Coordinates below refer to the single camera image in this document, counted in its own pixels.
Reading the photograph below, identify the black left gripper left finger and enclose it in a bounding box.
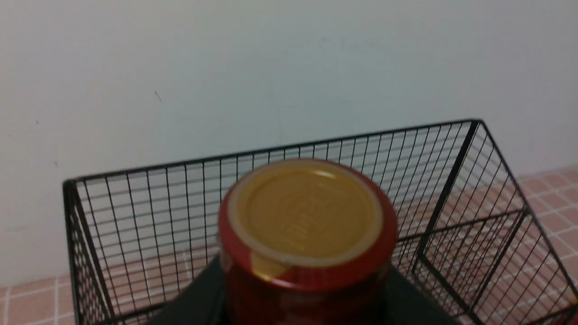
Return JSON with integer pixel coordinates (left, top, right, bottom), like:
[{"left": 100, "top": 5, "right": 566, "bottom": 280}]
[{"left": 147, "top": 255, "right": 226, "bottom": 325}]

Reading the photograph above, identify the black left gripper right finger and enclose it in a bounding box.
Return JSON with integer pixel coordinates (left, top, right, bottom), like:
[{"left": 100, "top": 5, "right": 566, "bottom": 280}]
[{"left": 384, "top": 267, "right": 456, "bottom": 325}]

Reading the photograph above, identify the dark soy sauce bottle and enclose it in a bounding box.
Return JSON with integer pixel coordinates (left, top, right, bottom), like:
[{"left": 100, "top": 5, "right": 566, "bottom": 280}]
[{"left": 218, "top": 159, "right": 398, "bottom": 325}]

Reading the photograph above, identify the black wire shelf rack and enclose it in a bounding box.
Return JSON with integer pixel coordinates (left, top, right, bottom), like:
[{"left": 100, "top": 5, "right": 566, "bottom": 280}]
[{"left": 62, "top": 119, "right": 577, "bottom": 325}]

